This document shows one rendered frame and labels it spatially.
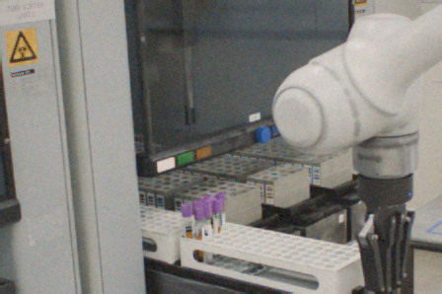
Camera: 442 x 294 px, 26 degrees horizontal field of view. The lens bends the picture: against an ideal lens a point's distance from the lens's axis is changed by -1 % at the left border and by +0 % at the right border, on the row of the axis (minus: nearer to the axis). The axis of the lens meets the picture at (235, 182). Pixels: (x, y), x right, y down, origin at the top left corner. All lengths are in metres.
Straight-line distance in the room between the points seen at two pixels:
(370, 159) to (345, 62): 0.22
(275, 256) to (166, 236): 0.21
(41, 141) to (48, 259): 0.17
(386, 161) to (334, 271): 0.18
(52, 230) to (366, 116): 0.52
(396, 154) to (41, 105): 0.49
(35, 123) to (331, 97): 0.46
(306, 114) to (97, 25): 0.45
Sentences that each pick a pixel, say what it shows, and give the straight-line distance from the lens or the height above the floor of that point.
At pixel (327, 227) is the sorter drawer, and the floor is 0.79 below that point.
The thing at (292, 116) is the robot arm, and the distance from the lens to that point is 1.06.
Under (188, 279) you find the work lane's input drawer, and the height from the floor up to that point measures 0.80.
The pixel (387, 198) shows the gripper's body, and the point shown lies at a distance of 1.27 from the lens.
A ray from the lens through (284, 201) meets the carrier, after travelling 1.77.
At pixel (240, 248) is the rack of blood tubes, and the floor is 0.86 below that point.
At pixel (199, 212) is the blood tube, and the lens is 1.46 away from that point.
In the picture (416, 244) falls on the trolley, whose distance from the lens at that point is 1.60.
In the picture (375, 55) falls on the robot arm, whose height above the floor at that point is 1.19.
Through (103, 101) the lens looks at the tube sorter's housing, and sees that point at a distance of 1.41.
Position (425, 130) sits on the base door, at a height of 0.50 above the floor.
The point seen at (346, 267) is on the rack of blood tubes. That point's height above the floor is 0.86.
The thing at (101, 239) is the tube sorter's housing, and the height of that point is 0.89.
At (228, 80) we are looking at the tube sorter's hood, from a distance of 1.60.
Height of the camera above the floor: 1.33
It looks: 15 degrees down
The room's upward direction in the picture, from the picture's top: 3 degrees counter-clockwise
